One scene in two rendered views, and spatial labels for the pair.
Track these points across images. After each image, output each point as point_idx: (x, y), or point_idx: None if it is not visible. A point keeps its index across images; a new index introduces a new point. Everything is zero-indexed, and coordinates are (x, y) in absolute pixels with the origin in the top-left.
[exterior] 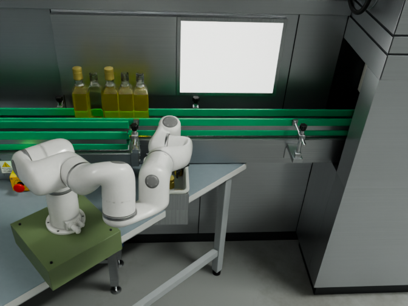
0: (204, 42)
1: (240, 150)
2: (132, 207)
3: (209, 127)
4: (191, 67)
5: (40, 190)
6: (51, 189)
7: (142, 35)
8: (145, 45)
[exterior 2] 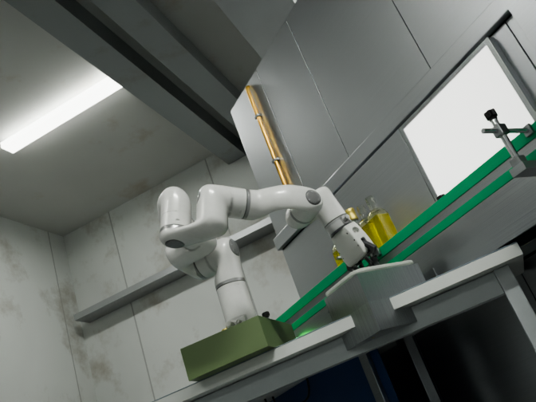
0: (432, 133)
1: (488, 222)
2: (172, 218)
3: (442, 214)
4: (438, 170)
5: (167, 254)
6: (173, 251)
7: (385, 168)
8: (392, 177)
